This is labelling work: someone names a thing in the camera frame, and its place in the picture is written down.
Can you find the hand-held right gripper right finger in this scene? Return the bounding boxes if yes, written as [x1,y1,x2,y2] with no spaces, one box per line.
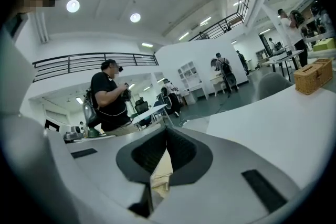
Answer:
[154,125,301,224]

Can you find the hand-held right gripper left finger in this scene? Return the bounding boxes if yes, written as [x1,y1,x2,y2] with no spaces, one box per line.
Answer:
[48,125,169,224]

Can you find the beige trousers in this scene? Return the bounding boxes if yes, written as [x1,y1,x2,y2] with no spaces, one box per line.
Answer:
[150,151,174,199]

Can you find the white oval table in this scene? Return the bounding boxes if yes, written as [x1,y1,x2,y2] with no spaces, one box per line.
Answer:
[132,103,174,131]

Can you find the black office chair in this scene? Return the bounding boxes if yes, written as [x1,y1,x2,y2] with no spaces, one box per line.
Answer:
[134,99,151,116]

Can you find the white shelf cabinet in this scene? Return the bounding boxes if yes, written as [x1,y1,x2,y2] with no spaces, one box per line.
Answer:
[177,60,209,105]

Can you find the white vanity desk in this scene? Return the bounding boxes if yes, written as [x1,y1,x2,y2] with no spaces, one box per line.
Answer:
[209,74,227,97]

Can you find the grey shell chair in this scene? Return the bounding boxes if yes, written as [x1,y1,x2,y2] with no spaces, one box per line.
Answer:
[258,72,293,101]

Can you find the black balcony railing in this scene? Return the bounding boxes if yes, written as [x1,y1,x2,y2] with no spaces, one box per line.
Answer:
[31,52,160,83]

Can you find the wicker basket box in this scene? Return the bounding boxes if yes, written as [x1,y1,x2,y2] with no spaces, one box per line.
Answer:
[293,58,334,95]

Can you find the white table with black legs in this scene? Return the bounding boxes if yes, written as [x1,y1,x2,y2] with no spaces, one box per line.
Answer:
[262,49,305,82]

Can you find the green box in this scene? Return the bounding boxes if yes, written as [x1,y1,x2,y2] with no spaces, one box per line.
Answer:
[312,38,336,52]

